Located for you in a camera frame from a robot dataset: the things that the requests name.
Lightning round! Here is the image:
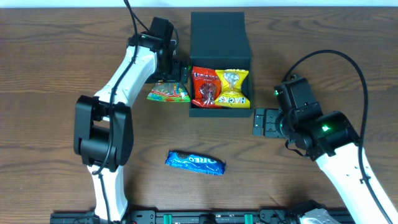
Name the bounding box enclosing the green gummy candy bag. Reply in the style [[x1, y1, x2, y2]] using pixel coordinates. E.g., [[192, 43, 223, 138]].
[[147, 83, 190, 103]]

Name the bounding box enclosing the yellow Hacks candy bag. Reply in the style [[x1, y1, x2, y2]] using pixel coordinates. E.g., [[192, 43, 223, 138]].
[[215, 69, 250, 109]]

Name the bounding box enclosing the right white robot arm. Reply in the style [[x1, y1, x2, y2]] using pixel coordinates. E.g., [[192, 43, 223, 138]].
[[274, 78, 397, 223]]

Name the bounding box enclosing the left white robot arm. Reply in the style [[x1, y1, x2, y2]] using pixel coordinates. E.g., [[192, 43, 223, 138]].
[[72, 17, 188, 223]]

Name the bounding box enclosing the blue Oreo cookie pack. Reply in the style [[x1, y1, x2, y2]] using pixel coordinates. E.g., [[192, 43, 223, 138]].
[[165, 151, 225, 175]]

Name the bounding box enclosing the dark green open box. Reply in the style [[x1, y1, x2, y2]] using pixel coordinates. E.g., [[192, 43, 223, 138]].
[[189, 12, 254, 118]]

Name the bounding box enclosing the red snack bag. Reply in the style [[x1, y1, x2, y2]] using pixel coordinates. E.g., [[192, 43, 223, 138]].
[[192, 66, 221, 109]]

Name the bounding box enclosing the black mounting rail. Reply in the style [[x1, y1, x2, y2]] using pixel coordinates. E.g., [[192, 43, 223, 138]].
[[49, 200, 355, 224]]

